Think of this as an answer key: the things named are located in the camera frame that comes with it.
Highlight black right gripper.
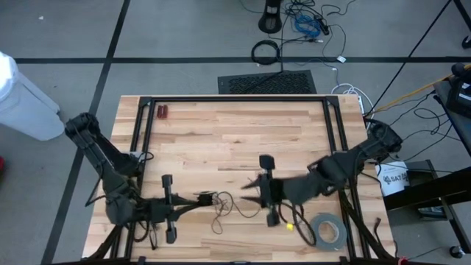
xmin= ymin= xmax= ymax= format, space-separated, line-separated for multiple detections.
xmin=241 ymin=154 xmax=286 ymax=227

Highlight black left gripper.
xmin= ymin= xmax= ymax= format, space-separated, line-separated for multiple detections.
xmin=149 ymin=174 xmax=203 ymax=244

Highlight black cord spool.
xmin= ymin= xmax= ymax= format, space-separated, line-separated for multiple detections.
xmin=194 ymin=190 xmax=218 ymax=207

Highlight long thin black cord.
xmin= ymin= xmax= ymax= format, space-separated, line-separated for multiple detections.
xmin=210 ymin=190 xmax=263 ymax=236

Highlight grey tape roll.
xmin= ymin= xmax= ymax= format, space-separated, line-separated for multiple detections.
xmin=307 ymin=212 xmax=348 ymax=253

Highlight black perforated floor mat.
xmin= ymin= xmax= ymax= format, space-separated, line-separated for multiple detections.
xmin=216 ymin=69 xmax=318 ymax=96

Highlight white paper label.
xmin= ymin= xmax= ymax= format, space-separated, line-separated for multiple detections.
xmin=375 ymin=160 xmax=411 ymax=197

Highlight white power strip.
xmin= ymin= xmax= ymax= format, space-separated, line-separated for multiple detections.
xmin=355 ymin=93 xmax=367 ymax=116

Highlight black cylindrical stand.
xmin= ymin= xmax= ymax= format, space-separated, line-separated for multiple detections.
xmin=257 ymin=0 xmax=283 ymax=35

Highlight black power strip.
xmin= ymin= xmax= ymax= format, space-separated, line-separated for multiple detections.
xmin=314 ymin=15 xmax=330 ymax=36

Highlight white plastic bin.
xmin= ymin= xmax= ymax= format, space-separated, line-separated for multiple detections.
xmin=0 ymin=51 xmax=65 ymax=142

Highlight grey side desk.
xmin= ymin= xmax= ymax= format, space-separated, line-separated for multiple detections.
xmin=433 ymin=62 xmax=471 ymax=159

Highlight small black looped cord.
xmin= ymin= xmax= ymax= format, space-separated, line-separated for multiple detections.
xmin=148 ymin=222 xmax=160 ymax=251

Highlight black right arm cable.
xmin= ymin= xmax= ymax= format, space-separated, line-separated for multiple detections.
xmin=277 ymin=201 xmax=318 ymax=247

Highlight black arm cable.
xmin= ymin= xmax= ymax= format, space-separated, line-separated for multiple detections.
xmin=277 ymin=201 xmax=318 ymax=247
xmin=85 ymin=172 xmax=111 ymax=207

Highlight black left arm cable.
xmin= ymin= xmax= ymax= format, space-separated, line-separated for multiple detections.
xmin=85 ymin=172 xmax=111 ymax=207

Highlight brown-tipped black cable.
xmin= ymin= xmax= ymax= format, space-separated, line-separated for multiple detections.
xmin=372 ymin=216 xmax=384 ymax=244

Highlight coiled black floor cable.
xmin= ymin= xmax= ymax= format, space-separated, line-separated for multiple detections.
xmin=251 ymin=39 xmax=282 ymax=66

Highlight black cart frame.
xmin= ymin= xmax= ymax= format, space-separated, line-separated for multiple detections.
xmin=382 ymin=158 xmax=471 ymax=222

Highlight blue coiled floor cable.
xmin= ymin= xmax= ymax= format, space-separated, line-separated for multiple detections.
xmin=293 ymin=13 xmax=322 ymax=39

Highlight yellow power cord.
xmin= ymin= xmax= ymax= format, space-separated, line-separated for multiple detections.
xmin=366 ymin=63 xmax=471 ymax=116

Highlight tangled black floor cables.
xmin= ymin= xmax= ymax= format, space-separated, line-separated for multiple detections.
xmin=238 ymin=0 xmax=349 ymax=74

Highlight thin black floor cable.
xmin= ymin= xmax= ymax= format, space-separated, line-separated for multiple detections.
xmin=366 ymin=0 xmax=453 ymax=116

